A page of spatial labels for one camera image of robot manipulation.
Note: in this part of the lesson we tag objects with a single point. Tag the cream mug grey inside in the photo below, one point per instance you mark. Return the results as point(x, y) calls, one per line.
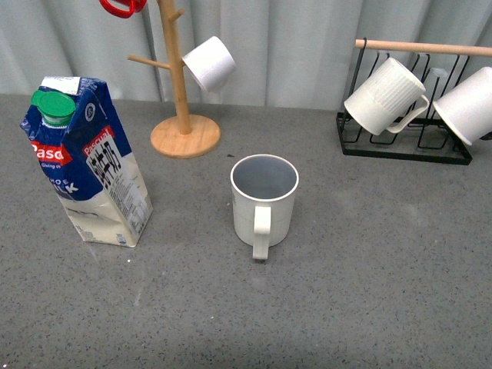
point(263, 192)

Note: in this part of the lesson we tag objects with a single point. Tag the blue white milk carton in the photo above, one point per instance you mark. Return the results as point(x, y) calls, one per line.
point(84, 152)

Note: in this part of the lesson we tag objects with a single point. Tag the small white cup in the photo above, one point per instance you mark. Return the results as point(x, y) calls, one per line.
point(210, 64)

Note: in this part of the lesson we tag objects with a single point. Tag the wooden mug tree stand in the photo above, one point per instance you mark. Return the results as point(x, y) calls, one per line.
point(184, 135)

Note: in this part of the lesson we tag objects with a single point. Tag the cream ribbed mug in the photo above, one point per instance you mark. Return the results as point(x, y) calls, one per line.
point(389, 100)

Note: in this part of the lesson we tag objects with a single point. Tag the red plastic mug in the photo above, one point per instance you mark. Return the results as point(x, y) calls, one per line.
point(123, 8)

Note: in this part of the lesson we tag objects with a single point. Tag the black wire mug rack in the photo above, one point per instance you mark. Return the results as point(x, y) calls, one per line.
point(440, 68)

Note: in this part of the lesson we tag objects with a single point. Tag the white mug black handle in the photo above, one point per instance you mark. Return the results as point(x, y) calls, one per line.
point(466, 109)

